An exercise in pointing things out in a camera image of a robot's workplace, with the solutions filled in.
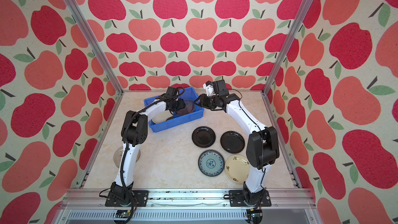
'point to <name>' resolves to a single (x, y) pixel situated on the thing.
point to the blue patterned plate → (211, 163)
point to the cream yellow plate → (237, 168)
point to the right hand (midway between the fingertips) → (199, 101)
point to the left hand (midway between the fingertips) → (185, 106)
